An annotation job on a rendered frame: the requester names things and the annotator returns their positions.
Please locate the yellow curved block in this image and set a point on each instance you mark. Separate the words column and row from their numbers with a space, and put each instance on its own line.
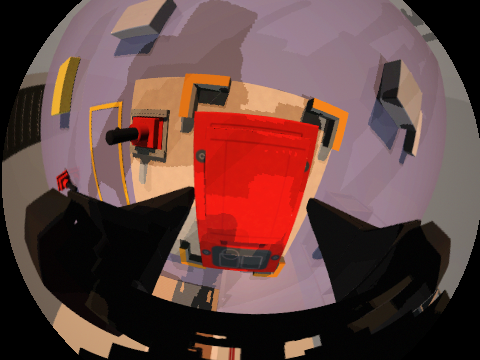
column 64, row 86

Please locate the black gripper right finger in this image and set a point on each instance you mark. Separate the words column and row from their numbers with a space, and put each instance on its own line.
column 351, row 248

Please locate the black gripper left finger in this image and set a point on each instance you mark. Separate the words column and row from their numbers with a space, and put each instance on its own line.
column 141, row 234

